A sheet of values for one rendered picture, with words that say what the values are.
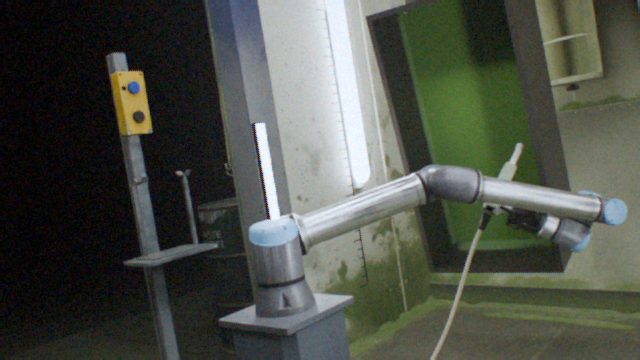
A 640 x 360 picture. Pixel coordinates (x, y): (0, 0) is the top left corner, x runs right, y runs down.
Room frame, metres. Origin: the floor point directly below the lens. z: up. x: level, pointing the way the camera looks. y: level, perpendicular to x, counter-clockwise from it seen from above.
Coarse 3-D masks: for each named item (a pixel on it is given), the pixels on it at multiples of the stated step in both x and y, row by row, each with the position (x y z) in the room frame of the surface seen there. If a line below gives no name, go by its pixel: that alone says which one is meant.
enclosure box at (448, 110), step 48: (432, 0) 2.29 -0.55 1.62; (480, 0) 2.53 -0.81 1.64; (528, 0) 2.32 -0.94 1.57; (384, 48) 2.57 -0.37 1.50; (432, 48) 2.71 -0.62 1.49; (480, 48) 2.59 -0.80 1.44; (528, 48) 2.25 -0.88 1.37; (432, 96) 2.78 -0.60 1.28; (480, 96) 2.65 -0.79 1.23; (528, 96) 2.19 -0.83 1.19; (432, 144) 2.85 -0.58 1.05; (480, 144) 2.72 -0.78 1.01; (528, 144) 2.59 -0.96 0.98; (432, 240) 2.72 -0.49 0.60; (480, 240) 2.86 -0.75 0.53; (528, 240) 2.71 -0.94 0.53
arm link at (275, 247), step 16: (256, 224) 1.80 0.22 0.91; (272, 224) 1.76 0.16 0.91; (288, 224) 1.74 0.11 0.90; (256, 240) 1.72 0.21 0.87; (272, 240) 1.70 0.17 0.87; (288, 240) 1.71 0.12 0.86; (256, 256) 1.73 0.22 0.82; (272, 256) 1.70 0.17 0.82; (288, 256) 1.71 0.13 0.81; (256, 272) 1.74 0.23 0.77; (272, 272) 1.70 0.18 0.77; (288, 272) 1.71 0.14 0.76
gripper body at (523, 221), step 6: (516, 210) 2.09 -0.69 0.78; (522, 210) 2.10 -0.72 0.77; (528, 210) 2.10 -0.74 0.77; (510, 216) 2.13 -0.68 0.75; (516, 216) 2.12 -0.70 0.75; (522, 216) 2.09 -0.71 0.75; (528, 216) 2.10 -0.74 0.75; (540, 216) 2.11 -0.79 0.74; (510, 222) 2.14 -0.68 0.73; (516, 222) 2.13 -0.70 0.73; (522, 222) 2.10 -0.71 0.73; (528, 222) 2.12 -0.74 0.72; (534, 222) 2.12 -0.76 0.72; (540, 222) 2.08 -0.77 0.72; (516, 228) 2.13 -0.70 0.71; (522, 228) 2.14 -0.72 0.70; (528, 228) 2.12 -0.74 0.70; (534, 228) 2.11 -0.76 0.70
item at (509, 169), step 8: (520, 144) 2.38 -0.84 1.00; (520, 152) 2.34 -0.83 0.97; (512, 160) 2.28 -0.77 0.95; (504, 168) 2.21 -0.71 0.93; (512, 168) 2.22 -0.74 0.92; (504, 176) 2.17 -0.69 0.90; (512, 176) 2.19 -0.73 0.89; (496, 208) 2.03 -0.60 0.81; (488, 216) 2.17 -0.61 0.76; (480, 224) 2.21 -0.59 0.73
